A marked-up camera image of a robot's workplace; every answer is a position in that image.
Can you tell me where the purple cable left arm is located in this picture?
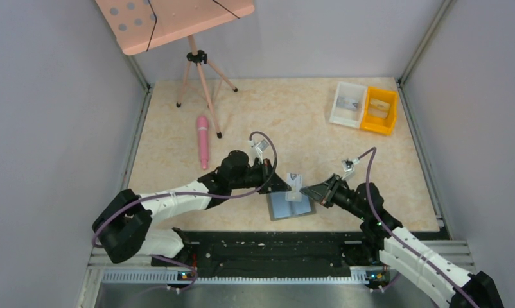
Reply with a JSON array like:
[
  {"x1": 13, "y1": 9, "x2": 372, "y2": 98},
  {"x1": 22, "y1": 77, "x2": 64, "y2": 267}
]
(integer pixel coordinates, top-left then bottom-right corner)
[{"x1": 91, "y1": 130, "x2": 279, "y2": 292}]

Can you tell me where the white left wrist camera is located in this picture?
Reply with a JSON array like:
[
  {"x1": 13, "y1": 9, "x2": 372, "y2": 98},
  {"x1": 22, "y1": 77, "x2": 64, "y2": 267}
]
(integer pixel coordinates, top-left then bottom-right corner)
[{"x1": 249, "y1": 139, "x2": 270, "y2": 160}]

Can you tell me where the pink music stand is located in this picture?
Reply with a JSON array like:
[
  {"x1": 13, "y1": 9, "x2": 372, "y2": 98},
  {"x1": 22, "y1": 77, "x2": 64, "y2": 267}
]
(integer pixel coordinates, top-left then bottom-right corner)
[{"x1": 95, "y1": 0, "x2": 255, "y2": 138}]

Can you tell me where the grey-green leather card holder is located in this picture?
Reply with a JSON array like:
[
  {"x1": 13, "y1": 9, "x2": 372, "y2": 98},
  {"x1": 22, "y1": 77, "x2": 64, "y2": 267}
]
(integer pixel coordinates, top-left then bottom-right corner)
[{"x1": 266, "y1": 189, "x2": 317, "y2": 222}]

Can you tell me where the aluminium frame rail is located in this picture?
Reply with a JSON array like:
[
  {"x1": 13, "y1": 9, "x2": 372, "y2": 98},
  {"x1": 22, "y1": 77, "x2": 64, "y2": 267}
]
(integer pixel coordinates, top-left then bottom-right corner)
[{"x1": 87, "y1": 240, "x2": 476, "y2": 285}]

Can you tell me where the card in yellow bin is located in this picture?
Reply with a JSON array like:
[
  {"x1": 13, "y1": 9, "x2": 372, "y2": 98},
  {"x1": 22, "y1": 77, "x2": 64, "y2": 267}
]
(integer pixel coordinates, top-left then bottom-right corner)
[{"x1": 368, "y1": 98, "x2": 390, "y2": 119}]

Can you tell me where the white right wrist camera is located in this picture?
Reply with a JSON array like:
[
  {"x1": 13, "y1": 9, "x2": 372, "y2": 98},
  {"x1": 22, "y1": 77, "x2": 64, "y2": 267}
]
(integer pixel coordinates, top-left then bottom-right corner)
[{"x1": 342, "y1": 158, "x2": 360, "y2": 181}]

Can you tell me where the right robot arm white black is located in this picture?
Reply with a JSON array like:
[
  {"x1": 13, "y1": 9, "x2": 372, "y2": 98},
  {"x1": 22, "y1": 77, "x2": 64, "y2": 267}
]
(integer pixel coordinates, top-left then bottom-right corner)
[{"x1": 300, "y1": 175, "x2": 503, "y2": 307}]

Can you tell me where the white plastic bin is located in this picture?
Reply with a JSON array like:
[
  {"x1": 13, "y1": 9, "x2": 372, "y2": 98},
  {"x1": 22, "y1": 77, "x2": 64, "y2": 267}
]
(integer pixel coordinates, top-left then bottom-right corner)
[{"x1": 329, "y1": 81, "x2": 368, "y2": 129}]

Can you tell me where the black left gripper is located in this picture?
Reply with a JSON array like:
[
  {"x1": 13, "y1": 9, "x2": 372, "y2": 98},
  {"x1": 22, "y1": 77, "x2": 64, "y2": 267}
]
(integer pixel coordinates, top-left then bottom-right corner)
[{"x1": 230, "y1": 158, "x2": 292, "y2": 194}]

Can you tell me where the pink cylindrical bottle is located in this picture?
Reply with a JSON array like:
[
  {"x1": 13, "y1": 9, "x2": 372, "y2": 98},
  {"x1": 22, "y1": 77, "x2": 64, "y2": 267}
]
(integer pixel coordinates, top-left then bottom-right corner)
[{"x1": 196, "y1": 115, "x2": 209, "y2": 170}]

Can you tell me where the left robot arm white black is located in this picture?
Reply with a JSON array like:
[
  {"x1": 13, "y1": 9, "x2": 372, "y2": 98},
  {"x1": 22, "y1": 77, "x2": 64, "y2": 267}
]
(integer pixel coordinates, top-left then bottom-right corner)
[{"x1": 92, "y1": 150, "x2": 290, "y2": 265}]

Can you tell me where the yellow plastic bin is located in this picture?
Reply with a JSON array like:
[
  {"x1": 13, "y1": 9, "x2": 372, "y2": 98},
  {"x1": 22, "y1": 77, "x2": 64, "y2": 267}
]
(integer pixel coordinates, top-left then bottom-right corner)
[{"x1": 360, "y1": 87, "x2": 399, "y2": 135}]

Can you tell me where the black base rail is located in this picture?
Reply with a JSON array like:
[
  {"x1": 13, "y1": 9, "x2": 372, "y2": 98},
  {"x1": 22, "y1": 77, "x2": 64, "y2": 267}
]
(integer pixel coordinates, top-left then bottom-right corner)
[{"x1": 173, "y1": 231, "x2": 385, "y2": 278}]

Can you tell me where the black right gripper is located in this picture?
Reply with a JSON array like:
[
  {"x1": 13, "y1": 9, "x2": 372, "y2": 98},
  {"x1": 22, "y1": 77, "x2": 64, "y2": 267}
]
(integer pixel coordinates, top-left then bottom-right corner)
[{"x1": 301, "y1": 173, "x2": 368, "y2": 220}]

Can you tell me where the card in white bin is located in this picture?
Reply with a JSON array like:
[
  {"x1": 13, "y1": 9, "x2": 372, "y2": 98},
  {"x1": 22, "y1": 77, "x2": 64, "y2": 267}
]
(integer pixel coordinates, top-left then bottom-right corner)
[{"x1": 336, "y1": 96, "x2": 359, "y2": 112}]

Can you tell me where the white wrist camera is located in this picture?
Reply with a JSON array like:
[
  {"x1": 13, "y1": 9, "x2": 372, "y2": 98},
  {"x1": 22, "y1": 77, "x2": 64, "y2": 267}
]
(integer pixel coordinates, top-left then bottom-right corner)
[
  {"x1": 342, "y1": 158, "x2": 360, "y2": 181},
  {"x1": 249, "y1": 139, "x2": 270, "y2": 160}
]

